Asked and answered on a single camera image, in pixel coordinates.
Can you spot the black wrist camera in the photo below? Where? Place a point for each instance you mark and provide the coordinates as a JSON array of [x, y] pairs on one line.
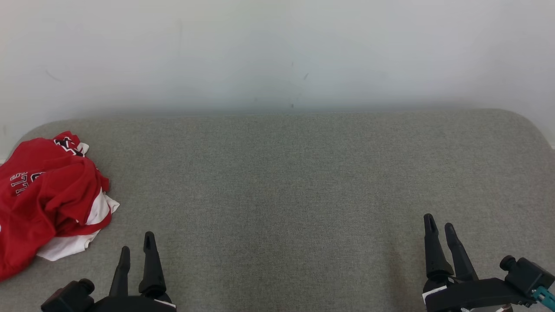
[[527, 274], [69, 297]]

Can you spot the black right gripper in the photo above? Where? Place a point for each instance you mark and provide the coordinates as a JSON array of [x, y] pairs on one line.
[[472, 297]]

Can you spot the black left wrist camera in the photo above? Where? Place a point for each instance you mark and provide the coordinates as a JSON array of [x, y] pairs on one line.
[[69, 297]]

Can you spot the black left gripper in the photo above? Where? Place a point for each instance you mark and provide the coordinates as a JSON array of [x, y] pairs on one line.
[[130, 304]]

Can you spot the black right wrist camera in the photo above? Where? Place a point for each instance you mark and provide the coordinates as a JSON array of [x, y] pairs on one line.
[[527, 274]]

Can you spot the red white basketball jersey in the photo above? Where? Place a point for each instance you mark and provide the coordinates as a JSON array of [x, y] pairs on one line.
[[47, 195]]

